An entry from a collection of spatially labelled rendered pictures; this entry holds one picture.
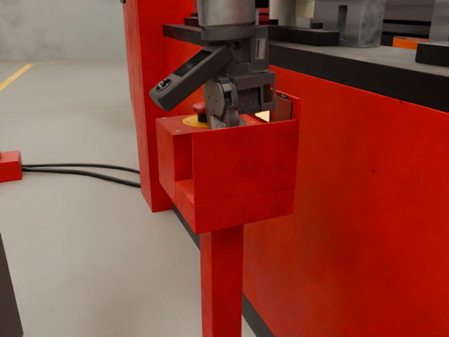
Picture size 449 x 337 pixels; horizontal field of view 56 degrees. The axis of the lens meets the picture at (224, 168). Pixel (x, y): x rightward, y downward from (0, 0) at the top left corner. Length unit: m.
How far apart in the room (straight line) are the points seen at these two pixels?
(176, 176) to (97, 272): 1.11
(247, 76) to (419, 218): 0.33
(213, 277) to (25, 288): 1.09
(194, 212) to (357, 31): 0.54
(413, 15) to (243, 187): 0.74
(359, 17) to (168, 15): 1.10
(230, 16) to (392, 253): 0.45
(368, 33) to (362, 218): 0.39
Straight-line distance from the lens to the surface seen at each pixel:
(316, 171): 0.87
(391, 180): 0.71
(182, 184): 0.64
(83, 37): 8.17
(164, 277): 1.64
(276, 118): 0.64
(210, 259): 0.72
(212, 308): 0.78
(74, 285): 1.68
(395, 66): 0.69
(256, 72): 0.59
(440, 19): 0.80
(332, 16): 1.01
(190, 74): 0.54
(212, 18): 0.55
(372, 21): 0.96
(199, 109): 0.68
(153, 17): 1.87
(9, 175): 2.70
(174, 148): 0.64
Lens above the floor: 0.96
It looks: 22 degrees down
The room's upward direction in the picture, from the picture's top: straight up
